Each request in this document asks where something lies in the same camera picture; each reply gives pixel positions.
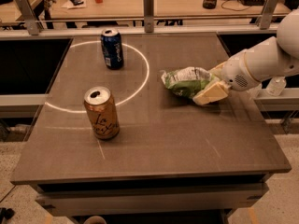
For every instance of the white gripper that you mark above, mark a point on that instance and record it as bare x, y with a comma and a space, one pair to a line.
237, 72

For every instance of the green jalapeno chip bag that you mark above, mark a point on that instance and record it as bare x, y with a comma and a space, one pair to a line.
187, 82

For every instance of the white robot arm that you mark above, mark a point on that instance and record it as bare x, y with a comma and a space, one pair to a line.
277, 56

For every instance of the blue Pepsi can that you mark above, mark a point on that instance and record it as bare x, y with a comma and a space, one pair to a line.
112, 48

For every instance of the orange La Croix can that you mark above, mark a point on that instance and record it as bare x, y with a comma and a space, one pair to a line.
101, 111

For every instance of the clear sanitizer bottle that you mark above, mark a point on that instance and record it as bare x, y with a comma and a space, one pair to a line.
276, 86

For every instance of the black mesh pen cup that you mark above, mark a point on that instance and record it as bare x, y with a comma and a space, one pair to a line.
209, 4

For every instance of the grey table drawer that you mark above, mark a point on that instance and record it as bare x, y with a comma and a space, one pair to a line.
151, 200

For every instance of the right metal rail bracket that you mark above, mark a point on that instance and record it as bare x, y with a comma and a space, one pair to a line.
265, 19

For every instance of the metal rail bracket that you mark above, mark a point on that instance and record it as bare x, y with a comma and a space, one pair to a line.
265, 19
32, 24
148, 8

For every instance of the middle metal rail bracket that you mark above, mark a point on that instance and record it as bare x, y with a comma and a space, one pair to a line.
148, 8

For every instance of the left metal rail bracket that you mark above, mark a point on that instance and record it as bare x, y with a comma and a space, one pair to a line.
32, 24

